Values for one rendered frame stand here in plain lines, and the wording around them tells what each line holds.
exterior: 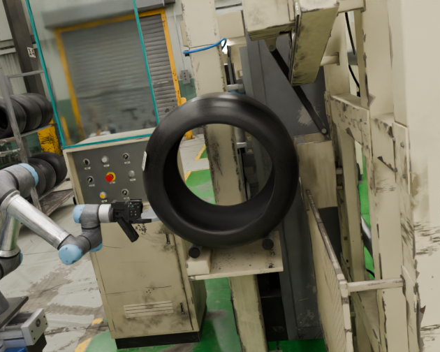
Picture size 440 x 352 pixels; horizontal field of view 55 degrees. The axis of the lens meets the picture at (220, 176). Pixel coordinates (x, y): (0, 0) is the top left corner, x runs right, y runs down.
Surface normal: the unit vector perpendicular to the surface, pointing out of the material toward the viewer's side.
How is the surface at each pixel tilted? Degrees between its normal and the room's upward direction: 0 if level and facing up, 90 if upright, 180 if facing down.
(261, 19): 90
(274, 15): 90
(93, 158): 90
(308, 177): 90
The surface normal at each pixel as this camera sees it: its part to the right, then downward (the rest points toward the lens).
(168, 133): -0.22, 0.13
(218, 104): -0.05, -0.54
